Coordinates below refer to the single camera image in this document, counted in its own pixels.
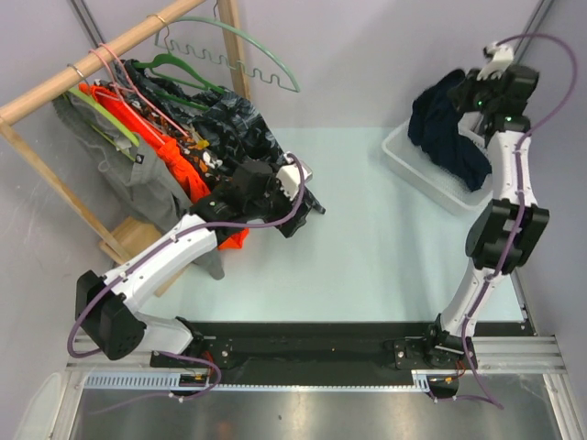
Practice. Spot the bright orange shorts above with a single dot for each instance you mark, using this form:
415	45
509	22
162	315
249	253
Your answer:
166	147

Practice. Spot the mint green wavy hanger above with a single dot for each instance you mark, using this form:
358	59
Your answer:
284	79

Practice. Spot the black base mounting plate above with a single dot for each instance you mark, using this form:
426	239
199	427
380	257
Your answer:
336	355

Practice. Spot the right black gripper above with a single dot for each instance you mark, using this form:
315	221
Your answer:
459	95

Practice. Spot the grey shorts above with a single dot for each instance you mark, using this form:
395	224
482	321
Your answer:
138	177

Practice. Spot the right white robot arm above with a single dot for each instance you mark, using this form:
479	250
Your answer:
508	229

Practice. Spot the navy blue shorts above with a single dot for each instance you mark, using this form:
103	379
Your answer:
434	127

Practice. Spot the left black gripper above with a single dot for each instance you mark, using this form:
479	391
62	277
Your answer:
297	220

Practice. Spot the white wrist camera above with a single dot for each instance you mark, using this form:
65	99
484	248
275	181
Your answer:
291	174
499	56

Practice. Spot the lime green hanger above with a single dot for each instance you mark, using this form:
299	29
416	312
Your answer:
99	109

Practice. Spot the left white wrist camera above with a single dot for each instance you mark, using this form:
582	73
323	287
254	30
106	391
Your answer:
291	174

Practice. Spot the orange patterned shorts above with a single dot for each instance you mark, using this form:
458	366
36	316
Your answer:
194	150

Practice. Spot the wooden clothes rack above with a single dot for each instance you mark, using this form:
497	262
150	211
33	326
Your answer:
33	99

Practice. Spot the white plastic basket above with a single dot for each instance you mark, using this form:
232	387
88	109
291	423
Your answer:
412	165

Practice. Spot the white slotted cable duct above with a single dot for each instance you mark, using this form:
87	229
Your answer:
141	381

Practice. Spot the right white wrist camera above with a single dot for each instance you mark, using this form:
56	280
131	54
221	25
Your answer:
499	56

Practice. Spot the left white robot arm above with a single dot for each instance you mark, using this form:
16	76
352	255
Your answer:
107	307

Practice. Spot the dark green hanger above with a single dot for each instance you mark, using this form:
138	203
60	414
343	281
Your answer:
174	83

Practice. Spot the dark camouflage shorts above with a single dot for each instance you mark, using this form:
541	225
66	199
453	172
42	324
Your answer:
234	129

